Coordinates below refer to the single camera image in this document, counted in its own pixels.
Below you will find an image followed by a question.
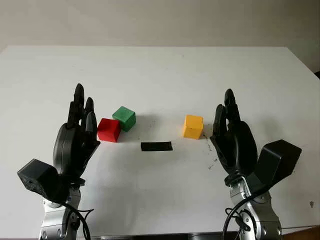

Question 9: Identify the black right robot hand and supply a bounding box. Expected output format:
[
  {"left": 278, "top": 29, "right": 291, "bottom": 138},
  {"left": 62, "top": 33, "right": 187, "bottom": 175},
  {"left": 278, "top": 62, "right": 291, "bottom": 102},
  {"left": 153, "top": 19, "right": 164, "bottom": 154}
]
[{"left": 209, "top": 88, "right": 258, "bottom": 187}]

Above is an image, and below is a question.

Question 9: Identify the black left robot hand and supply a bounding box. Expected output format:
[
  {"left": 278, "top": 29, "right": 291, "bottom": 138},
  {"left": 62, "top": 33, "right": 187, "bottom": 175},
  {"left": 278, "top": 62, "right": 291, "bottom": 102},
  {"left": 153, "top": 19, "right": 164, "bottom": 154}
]
[{"left": 52, "top": 83, "right": 101, "bottom": 182}]

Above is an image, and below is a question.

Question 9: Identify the red block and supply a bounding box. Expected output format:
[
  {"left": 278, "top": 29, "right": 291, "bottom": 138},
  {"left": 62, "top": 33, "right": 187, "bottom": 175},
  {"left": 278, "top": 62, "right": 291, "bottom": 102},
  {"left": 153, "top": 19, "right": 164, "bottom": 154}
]
[{"left": 96, "top": 118, "right": 121, "bottom": 143}]

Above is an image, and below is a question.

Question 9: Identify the yellow block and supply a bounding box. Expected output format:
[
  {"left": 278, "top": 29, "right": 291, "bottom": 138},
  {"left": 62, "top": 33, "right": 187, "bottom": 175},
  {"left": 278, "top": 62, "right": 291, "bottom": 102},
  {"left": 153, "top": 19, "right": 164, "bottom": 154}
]
[{"left": 182, "top": 114, "right": 204, "bottom": 140}]

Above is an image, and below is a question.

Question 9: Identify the green block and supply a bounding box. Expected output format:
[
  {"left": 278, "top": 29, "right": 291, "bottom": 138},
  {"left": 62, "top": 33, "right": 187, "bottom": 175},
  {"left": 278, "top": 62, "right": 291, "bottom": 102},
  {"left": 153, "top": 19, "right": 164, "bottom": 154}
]
[{"left": 111, "top": 105, "right": 137, "bottom": 133}]

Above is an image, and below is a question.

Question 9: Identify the black tape strip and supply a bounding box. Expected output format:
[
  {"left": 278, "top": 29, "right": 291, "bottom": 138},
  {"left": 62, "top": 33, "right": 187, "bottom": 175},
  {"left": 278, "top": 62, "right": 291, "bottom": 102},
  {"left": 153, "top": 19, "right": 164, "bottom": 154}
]
[{"left": 140, "top": 141, "right": 174, "bottom": 152}]

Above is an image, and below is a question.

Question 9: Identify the dark robot torso edge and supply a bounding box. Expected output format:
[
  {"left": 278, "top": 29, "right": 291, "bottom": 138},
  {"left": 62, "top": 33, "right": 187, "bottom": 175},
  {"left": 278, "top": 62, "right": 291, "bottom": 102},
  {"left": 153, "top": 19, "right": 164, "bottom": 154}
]
[{"left": 92, "top": 234, "right": 226, "bottom": 240}]

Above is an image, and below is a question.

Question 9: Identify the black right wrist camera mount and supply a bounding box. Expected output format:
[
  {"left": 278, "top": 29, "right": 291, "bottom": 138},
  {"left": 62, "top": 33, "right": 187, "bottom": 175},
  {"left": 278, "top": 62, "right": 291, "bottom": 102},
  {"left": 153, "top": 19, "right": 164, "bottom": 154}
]
[{"left": 246, "top": 139, "right": 303, "bottom": 198}]

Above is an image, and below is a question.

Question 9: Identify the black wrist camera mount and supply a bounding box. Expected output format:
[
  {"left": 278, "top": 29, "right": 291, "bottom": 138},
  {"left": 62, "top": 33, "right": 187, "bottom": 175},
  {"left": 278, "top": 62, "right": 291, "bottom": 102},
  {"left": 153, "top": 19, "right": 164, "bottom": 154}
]
[
  {"left": 16, "top": 158, "right": 68, "bottom": 202},
  {"left": 246, "top": 139, "right": 303, "bottom": 198}
]

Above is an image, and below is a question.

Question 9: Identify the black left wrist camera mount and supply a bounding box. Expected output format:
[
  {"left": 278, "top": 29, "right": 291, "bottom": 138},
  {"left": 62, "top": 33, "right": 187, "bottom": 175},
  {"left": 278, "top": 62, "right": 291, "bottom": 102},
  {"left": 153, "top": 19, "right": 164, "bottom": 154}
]
[{"left": 16, "top": 158, "right": 68, "bottom": 202}]

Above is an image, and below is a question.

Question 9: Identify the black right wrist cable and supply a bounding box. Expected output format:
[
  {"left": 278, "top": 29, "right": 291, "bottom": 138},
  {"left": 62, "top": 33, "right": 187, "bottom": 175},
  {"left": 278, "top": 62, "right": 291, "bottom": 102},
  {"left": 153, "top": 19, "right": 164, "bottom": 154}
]
[{"left": 223, "top": 189, "right": 272, "bottom": 240}]

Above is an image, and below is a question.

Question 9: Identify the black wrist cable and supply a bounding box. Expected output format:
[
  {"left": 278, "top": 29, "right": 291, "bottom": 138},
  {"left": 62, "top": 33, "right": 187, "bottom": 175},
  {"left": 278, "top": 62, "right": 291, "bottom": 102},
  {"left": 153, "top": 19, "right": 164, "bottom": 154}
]
[
  {"left": 223, "top": 189, "right": 272, "bottom": 240},
  {"left": 53, "top": 197, "right": 95, "bottom": 240}
]

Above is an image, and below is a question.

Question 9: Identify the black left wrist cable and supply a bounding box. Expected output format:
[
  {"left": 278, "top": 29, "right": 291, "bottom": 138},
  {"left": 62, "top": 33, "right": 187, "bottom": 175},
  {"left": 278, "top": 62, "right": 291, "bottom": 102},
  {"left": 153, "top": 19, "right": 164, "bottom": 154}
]
[{"left": 53, "top": 197, "right": 95, "bottom": 240}]

